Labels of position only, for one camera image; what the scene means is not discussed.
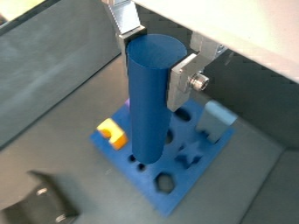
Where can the black curved cradle stand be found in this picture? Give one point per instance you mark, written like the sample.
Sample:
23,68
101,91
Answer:
45,206

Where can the light blue arch block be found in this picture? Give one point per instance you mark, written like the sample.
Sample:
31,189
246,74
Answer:
216,120

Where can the blue cylinder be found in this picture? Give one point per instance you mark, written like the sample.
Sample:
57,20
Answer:
152,55

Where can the blue shape-sorter block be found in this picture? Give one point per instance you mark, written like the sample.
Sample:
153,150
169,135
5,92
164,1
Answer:
166,180

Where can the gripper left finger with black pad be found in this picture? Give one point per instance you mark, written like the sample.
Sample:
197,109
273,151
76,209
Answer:
125,19

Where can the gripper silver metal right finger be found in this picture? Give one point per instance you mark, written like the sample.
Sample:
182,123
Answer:
188,77

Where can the yellow notched block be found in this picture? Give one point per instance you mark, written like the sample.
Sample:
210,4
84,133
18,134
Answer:
112,131

